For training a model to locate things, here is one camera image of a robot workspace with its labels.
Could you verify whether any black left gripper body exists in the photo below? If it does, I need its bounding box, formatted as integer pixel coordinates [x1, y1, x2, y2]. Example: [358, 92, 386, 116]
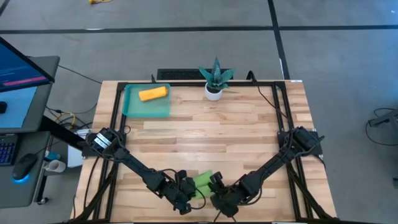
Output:
[169, 169, 198, 216]

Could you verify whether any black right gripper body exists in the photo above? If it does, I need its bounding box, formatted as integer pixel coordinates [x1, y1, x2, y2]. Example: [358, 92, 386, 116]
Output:
[208, 170, 243, 218]

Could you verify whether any green microfiber towel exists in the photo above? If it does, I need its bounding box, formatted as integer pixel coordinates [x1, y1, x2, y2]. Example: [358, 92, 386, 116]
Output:
[191, 169, 216, 200]

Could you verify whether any orange microfiber towel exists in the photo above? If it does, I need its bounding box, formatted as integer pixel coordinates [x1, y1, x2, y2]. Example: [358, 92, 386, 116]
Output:
[138, 86, 170, 103]

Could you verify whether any teal plastic basket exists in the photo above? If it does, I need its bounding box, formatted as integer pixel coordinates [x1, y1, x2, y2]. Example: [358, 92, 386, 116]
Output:
[122, 82, 172, 119]

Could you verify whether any snake plant in white pot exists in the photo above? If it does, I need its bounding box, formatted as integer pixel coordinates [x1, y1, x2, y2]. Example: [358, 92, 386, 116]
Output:
[198, 57, 236, 102]

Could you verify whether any white box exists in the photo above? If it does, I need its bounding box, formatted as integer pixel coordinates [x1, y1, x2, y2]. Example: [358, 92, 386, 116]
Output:
[67, 129, 85, 169]

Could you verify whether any black floor vent grille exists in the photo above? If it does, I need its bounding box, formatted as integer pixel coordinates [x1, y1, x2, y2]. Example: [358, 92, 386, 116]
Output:
[157, 68, 234, 81]

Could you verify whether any white mug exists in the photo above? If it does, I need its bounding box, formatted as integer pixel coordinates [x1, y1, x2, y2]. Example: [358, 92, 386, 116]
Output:
[42, 159, 67, 174]

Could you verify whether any black computer mouse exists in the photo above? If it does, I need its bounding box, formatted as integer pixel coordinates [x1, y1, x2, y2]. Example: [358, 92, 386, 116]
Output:
[11, 152, 39, 184]

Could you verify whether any grey computer desk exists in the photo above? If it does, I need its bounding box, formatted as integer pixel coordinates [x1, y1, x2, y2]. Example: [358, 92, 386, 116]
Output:
[0, 55, 60, 208]

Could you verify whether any grey stand leg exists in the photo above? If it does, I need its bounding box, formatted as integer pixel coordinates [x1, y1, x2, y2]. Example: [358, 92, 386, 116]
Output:
[368, 108, 398, 128]

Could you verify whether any black keyboard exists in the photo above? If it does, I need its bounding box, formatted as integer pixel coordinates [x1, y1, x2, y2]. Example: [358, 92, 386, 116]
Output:
[0, 133, 19, 166]

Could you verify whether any computer monitor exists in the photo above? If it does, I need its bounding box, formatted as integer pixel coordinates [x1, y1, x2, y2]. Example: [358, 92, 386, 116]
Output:
[0, 36, 56, 93]

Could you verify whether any black aluminium table frame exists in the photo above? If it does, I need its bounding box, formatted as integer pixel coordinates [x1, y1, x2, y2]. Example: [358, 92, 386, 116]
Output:
[70, 80, 340, 224]

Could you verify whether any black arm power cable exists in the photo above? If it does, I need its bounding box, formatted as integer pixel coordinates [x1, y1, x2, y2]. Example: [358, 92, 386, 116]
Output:
[247, 70, 290, 121]

